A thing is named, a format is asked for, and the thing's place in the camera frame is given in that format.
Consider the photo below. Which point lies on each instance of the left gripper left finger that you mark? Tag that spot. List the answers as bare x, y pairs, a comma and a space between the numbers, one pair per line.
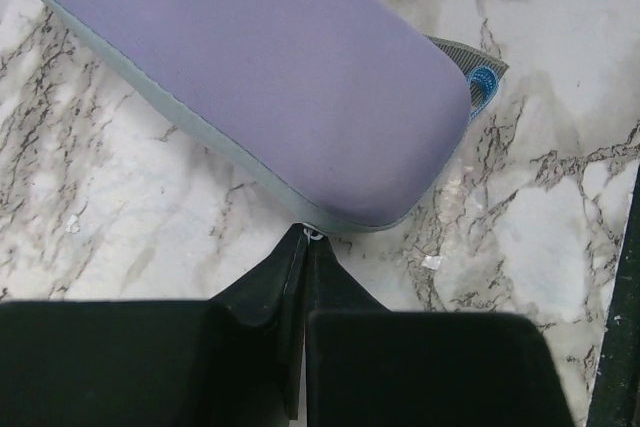
232, 360

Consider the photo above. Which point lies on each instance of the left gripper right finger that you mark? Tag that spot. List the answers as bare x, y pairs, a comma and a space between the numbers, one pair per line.
367, 365

